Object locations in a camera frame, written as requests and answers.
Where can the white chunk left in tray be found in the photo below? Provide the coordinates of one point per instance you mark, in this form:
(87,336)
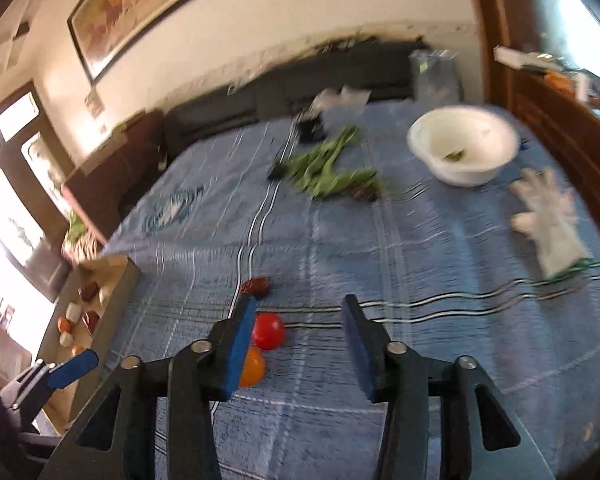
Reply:
(73,313)

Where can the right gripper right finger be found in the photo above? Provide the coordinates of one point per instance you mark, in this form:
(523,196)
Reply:
(481,435)

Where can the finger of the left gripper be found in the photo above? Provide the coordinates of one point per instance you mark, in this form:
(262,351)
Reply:
(60,376)

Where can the white chunk in tray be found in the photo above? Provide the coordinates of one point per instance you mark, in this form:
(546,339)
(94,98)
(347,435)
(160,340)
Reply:
(73,313)
(66,340)

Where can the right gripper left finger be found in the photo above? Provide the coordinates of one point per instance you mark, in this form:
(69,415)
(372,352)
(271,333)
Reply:
(113,436)

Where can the small orange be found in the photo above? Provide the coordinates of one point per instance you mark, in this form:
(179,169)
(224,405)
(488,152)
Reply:
(64,325)

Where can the green leafy vegetable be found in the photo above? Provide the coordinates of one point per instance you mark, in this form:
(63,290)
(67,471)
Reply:
(314,172)

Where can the blue plaid tablecloth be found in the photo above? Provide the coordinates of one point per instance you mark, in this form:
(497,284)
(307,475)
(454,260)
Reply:
(439,266)

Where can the wooden side cabinet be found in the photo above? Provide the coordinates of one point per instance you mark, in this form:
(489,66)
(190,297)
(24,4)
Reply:
(565,127)

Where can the red tomato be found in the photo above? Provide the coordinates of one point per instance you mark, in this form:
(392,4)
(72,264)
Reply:
(268,331)

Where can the clear glass vase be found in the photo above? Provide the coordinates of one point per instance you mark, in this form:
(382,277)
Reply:
(436,79)

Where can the white bowl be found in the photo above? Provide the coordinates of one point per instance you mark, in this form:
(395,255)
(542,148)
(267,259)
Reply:
(462,145)

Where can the orange tangerine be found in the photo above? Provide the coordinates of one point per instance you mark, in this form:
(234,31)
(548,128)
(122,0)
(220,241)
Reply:
(254,368)

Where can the small black box device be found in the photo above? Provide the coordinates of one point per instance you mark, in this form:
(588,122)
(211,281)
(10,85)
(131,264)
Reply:
(310,128)

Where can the white chunk right in tray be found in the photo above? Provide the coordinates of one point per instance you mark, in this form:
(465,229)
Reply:
(66,340)

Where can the black sofa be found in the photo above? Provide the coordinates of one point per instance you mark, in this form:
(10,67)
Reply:
(382,68)

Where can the red date by leaves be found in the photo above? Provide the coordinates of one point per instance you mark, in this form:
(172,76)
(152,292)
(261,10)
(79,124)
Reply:
(367,193)

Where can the red brown armchair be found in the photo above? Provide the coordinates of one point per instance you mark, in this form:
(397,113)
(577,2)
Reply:
(95,189)

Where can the white work glove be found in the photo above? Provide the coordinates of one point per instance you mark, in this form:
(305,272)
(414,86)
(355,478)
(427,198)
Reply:
(550,222)

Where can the cardboard tray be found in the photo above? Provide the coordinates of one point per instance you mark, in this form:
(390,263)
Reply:
(117,277)

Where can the large red date in tray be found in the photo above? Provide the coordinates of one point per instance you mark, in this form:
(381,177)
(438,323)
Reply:
(91,320)

